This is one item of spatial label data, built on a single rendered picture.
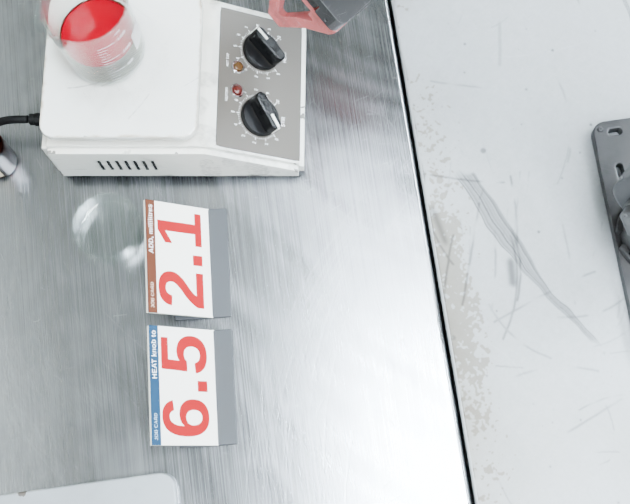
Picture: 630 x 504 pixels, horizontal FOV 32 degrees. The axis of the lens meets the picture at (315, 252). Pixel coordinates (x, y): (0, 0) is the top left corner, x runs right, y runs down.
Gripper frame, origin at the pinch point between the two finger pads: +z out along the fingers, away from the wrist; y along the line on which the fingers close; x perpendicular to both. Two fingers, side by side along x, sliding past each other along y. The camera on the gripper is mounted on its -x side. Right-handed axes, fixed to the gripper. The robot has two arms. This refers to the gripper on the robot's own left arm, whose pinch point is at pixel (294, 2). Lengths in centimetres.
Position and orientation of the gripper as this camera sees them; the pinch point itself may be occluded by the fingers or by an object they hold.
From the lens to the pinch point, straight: 84.1
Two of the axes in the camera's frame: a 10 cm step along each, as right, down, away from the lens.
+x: 6.5, 7.4, 1.8
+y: -6.0, 6.4, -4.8
